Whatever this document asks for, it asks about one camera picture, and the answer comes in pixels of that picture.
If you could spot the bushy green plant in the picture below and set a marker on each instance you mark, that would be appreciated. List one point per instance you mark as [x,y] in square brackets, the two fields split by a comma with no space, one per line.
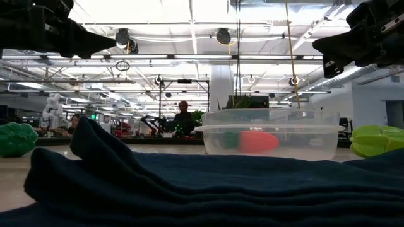
[198,116]

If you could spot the black metal frame rig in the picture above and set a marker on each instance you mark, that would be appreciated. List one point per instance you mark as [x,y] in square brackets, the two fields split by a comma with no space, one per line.
[184,81]

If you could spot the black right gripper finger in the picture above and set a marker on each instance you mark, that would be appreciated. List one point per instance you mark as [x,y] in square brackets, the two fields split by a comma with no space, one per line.
[331,67]
[344,44]

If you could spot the clear plastic tupperware container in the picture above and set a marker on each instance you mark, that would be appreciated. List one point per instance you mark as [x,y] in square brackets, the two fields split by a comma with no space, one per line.
[303,142]

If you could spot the lime green toy vegetable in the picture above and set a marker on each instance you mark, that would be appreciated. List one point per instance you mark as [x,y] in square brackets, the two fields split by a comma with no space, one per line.
[375,140]

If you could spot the red background machine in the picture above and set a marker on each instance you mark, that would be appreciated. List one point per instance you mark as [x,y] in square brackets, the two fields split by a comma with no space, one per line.
[122,129]

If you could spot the long ceiling light bar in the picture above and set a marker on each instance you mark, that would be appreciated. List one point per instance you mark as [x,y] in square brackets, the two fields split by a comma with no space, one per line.
[202,57]

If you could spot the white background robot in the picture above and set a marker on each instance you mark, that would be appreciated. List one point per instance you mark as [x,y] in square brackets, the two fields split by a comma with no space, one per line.
[52,110]

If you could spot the dark blue cloth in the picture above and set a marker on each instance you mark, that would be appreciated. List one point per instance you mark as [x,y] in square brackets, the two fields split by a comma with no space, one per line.
[202,189]

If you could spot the standing person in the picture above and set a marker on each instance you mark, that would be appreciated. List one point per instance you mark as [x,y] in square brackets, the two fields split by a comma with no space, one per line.
[183,121]

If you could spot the seated person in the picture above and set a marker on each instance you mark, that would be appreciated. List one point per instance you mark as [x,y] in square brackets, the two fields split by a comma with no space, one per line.
[74,124]

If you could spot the spiky green plant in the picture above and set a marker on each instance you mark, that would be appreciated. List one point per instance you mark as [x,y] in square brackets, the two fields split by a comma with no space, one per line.
[238,104]

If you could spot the red toy strawberry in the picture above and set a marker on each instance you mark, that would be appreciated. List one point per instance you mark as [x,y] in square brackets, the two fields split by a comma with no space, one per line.
[257,142]

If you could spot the black monitor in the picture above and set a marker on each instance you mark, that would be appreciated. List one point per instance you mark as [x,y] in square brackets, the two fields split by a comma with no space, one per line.
[257,102]

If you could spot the dark green toy vegetable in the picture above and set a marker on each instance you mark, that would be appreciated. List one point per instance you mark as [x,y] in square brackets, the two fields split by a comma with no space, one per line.
[17,140]

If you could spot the black background robot arm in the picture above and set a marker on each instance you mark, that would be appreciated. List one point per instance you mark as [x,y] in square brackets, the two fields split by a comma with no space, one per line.
[154,123]

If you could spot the black office chair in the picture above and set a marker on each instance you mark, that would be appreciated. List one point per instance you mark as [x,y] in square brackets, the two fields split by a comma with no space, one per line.
[344,124]

